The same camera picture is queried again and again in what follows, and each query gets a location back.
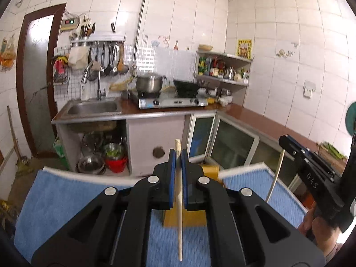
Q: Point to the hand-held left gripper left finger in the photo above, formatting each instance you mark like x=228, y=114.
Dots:
x=172, y=183

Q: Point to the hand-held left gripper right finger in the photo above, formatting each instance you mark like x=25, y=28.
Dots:
x=184, y=183

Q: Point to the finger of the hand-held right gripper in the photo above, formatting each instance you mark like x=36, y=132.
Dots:
x=319, y=157
x=289, y=147

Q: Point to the yellow slotted utensil holder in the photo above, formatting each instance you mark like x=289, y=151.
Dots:
x=211, y=173

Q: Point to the pale wooden chopstick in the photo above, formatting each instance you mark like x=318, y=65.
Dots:
x=180, y=228
x=274, y=180

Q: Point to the person's right hand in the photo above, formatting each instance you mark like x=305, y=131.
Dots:
x=319, y=233

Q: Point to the green vegetables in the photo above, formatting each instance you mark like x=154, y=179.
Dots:
x=332, y=149

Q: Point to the brown kitchen counter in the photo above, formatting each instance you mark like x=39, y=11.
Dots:
x=256, y=119

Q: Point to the glass cabinet door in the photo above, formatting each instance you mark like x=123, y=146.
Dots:
x=201, y=133
x=236, y=144

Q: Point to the red plastic basin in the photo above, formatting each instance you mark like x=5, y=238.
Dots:
x=116, y=163

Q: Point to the stack of white bowls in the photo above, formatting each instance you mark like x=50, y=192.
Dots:
x=225, y=100

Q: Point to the steel gas stove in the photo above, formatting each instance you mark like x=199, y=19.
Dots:
x=169, y=101

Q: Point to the steel mixing bowl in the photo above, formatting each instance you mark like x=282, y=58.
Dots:
x=90, y=164

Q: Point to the white corner shelf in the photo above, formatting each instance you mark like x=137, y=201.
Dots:
x=222, y=81

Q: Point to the black wok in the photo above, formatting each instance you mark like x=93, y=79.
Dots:
x=186, y=88

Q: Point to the steel cooking pot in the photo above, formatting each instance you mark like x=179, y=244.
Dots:
x=148, y=84

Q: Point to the blue knitted towel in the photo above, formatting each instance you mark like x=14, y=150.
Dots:
x=69, y=200

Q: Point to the steel sink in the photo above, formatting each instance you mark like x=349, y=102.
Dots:
x=93, y=108

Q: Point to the row of condiment bottles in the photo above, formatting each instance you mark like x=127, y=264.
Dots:
x=214, y=67

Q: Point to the steel faucet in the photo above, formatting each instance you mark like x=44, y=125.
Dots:
x=98, y=86

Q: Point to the tan bowl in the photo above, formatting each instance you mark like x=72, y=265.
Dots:
x=205, y=47

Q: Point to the wooden spatula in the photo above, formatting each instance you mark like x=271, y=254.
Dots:
x=121, y=59

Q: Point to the hanging steel ladles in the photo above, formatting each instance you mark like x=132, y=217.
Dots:
x=108, y=59

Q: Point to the white hanging bag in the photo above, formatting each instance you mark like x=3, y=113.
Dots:
x=78, y=57

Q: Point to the wooden stick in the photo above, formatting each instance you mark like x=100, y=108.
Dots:
x=14, y=136

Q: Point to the brown framed door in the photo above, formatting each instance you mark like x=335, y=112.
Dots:
x=36, y=89

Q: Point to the beige digital display box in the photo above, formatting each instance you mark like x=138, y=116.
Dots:
x=69, y=22

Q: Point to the hanging orange plastic bag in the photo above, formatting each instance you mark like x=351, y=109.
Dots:
x=7, y=54

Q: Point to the white wall socket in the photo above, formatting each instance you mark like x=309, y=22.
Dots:
x=308, y=89

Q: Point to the yellow red wall poster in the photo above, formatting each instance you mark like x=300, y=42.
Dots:
x=244, y=48

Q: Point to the metal wall rack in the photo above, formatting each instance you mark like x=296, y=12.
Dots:
x=97, y=41

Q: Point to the steel wall pipe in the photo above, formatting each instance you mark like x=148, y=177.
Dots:
x=141, y=16

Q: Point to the wall rack cutlery cup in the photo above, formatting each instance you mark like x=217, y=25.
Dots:
x=86, y=32

